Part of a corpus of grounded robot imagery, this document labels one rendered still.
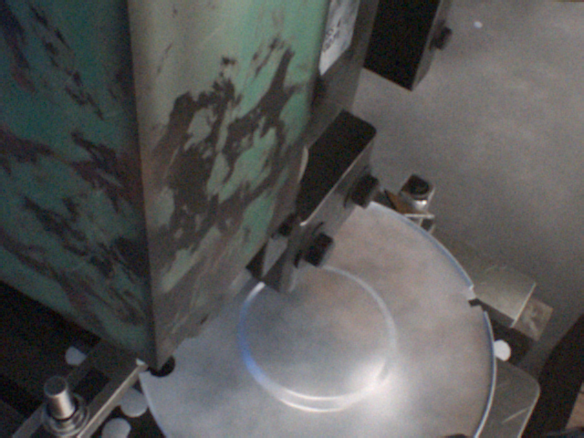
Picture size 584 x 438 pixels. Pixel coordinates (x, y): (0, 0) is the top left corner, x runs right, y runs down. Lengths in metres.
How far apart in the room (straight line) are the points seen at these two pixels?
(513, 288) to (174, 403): 0.43
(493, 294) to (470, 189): 0.96
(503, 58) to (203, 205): 1.94
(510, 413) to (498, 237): 1.13
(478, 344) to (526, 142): 1.34
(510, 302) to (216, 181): 0.64
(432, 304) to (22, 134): 0.48
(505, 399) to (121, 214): 0.47
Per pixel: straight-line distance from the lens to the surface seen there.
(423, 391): 0.62
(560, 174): 1.93
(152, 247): 0.23
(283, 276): 0.49
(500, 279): 0.87
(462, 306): 0.67
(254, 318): 0.62
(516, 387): 0.65
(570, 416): 1.17
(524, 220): 1.80
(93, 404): 0.63
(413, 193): 0.71
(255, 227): 0.31
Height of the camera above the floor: 1.33
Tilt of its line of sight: 53 degrees down
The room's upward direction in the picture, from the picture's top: 10 degrees clockwise
